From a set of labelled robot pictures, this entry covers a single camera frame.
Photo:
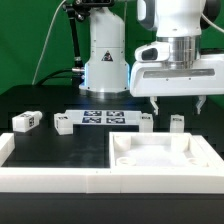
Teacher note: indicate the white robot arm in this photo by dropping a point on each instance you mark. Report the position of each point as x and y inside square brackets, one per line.
[170, 66]

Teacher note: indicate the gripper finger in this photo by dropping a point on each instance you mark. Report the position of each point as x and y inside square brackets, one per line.
[154, 105]
[200, 103]

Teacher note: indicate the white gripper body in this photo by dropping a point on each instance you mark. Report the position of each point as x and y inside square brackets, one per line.
[151, 76]

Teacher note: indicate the black cable connector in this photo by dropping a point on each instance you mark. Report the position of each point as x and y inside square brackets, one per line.
[75, 72]

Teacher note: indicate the white square table top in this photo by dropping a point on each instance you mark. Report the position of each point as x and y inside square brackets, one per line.
[165, 150]

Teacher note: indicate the white U-shaped obstacle fence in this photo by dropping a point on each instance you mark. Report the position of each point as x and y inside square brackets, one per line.
[201, 180]

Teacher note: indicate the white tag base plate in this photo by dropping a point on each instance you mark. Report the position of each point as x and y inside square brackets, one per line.
[104, 117]

